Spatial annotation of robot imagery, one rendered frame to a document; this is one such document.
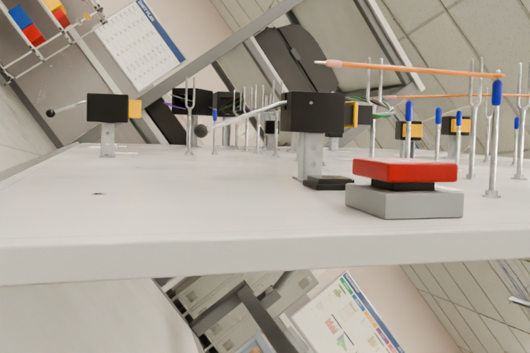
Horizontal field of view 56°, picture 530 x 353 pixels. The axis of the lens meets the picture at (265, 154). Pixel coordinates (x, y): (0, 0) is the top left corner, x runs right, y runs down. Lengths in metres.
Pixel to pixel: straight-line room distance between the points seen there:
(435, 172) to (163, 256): 0.17
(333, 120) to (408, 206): 0.20
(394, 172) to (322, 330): 8.31
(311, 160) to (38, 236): 0.31
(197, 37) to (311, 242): 8.09
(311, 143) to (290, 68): 1.14
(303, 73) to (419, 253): 1.40
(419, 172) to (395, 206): 0.03
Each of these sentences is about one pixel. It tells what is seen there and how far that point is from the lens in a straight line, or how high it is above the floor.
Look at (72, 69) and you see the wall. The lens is 8.27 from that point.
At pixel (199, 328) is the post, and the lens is 1.50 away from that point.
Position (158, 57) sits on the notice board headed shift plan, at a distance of 8.18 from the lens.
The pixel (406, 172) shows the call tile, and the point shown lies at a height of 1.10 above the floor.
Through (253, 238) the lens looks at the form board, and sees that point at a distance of 0.24.
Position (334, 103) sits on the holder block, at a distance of 0.50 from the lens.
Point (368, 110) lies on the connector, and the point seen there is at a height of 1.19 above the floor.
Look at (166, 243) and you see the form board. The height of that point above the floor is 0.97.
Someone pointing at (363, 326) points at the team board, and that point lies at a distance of 8.83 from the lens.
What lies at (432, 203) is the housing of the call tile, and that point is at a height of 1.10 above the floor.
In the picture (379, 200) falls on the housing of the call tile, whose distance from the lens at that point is 0.31.
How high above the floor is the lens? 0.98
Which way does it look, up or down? 11 degrees up
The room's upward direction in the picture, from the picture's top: 54 degrees clockwise
